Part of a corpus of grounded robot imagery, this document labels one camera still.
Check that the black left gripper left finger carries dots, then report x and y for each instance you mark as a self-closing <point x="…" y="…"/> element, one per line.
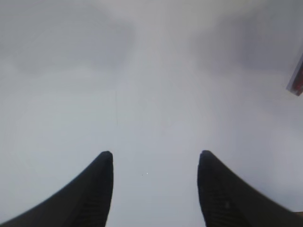
<point x="83" y="202"/>

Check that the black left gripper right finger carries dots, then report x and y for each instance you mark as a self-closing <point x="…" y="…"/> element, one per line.
<point x="228" y="201"/>

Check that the red glitter pen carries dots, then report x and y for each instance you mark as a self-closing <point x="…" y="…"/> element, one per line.
<point x="295" y="84"/>

